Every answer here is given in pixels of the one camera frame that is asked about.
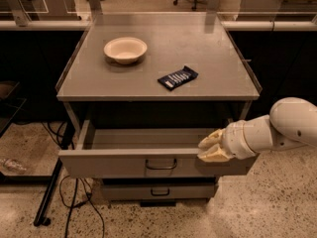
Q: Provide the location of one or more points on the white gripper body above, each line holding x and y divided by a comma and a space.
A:
235, 139

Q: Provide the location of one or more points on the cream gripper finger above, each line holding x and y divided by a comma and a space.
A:
215, 154
211, 140

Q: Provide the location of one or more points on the grey top drawer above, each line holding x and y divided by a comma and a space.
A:
144, 153

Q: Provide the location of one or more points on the grey drawer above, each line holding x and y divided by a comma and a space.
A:
144, 153
160, 191

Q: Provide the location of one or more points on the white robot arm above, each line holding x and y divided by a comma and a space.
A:
291, 123

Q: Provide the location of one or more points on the grey bottom drawer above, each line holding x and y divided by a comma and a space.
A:
160, 191

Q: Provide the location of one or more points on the grey metal drawer cabinet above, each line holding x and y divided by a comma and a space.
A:
117, 96

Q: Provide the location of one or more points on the dark blue snack bar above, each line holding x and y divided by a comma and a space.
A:
175, 79

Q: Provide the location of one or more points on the white ceramic bowl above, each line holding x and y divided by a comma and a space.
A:
125, 50

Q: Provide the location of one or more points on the clear plastic bottle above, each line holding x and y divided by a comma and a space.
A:
12, 166

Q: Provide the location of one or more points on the black side shelf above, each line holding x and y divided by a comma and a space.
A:
10, 103

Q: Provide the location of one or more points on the white horizontal rail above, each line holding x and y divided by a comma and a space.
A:
249, 26

